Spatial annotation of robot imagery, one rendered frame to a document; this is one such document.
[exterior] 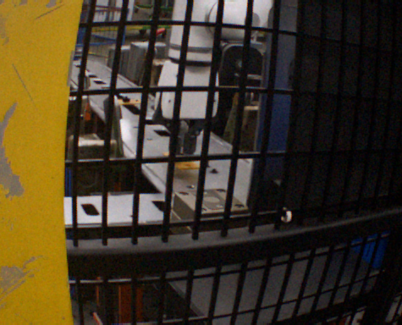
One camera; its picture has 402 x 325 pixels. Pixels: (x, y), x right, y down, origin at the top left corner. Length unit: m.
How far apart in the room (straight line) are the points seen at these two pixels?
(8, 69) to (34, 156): 0.05
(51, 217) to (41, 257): 0.03
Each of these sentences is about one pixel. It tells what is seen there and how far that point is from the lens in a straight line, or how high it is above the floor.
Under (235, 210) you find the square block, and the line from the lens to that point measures 0.81.
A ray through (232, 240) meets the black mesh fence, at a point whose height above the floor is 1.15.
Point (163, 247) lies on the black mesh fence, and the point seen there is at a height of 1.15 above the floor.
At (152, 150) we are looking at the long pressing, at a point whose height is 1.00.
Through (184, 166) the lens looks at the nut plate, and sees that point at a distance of 1.08.
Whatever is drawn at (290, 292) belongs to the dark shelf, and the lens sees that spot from 0.68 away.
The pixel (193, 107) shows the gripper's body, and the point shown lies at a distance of 1.07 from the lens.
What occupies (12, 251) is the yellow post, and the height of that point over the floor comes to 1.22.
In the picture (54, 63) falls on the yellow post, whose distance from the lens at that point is 0.29.
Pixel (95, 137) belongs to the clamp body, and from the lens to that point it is 1.10.
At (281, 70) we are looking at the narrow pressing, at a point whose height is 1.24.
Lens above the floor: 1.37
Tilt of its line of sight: 19 degrees down
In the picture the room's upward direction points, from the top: 6 degrees clockwise
